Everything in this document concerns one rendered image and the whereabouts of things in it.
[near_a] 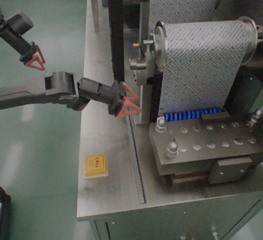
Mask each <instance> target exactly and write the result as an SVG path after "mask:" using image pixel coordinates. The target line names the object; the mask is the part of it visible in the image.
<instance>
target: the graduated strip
mask: <svg viewBox="0 0 263 240"><path fill-rule="evenodd" d="M124 111H129V107H127V108H125V110H124ZM125 118H126V125H127V131H128V138H129V145H130V151H131V158H132V159H133V165H134V172H135V179H136V185H137V191H138V198H139V204H146V197H145V191H144V185H143V182H142V176H141V171H140V165H139V160H138V154H137V148H136V142H135V137H134V131H133V126H132V123H131V119H130V115H127V116H125Z"/></svg>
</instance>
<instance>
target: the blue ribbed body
mask: <svg viewBox="0 0 263 240"><path fill-rule="evenodd" d="M222 112H224V111H222V110H221V109H220V108H218V109H213V110H212V109H209V110H207V109H205V110H204V111H203V110H200V112H199V110H196V112H195V111H192V113H190V111H188V112H187V113H185V111H184V112H183V114H181V112H179V114H177V113H174V116H173V114H172V113H170V116H168V114H165V116H164V118H165V120H166V122H167V121H177V120H183V119H194V118H200V116H201V114H211V113H222Z"/></svg>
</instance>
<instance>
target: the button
mask: <svg viewBox="0 0 263 240"><path fill-rule="evenodd" d="M84 173H85V176H93V175H102V174H106V160H105V153H102V154H93V155H86V156H85V168H84Z"/></svg>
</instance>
